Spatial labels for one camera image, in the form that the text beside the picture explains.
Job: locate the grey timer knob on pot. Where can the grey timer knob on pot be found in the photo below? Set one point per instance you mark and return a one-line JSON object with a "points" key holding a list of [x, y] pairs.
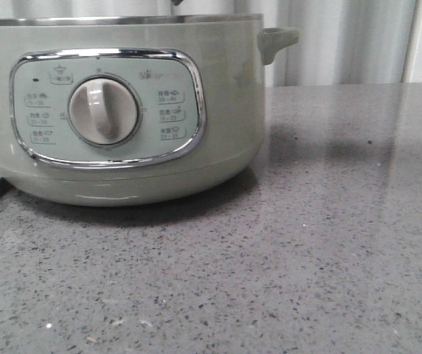
{"points": [[103, 111]]}

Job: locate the pale green electric cooking pot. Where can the pale green electric cooking pot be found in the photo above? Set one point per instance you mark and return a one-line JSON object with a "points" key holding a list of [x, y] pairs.
{"points": [[200, 83]]}

